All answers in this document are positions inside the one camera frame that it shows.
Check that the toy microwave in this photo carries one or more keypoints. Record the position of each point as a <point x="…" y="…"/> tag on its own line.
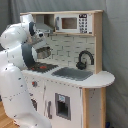
<point x="73" y="23"/>

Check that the oven door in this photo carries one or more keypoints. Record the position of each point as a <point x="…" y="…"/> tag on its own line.
<point x="34" y="102"/>

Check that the black toy faucet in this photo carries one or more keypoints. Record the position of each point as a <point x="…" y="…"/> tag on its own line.
<point x="82" y="64"/>

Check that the red stove knob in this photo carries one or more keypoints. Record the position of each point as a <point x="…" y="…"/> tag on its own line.
<point x="34" y="83"/>

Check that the black stovetop red burners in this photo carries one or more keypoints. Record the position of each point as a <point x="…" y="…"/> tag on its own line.
<point x="42" y="67"/>

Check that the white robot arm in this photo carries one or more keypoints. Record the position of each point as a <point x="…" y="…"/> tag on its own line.
<point x="18" y="55"/>

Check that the grey range hood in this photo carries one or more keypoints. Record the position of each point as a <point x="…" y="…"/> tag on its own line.
<point x="45" y="22"/>

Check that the ice dispenser panel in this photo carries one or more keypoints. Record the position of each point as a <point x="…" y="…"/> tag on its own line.
<point x="63" y="108"/>

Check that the grey cabinet door handle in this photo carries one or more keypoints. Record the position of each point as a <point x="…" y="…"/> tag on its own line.
<point x="49" y="110"/>

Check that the wooden toy kitchen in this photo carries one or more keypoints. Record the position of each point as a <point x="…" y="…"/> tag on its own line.
<point x="85" y="88"/>

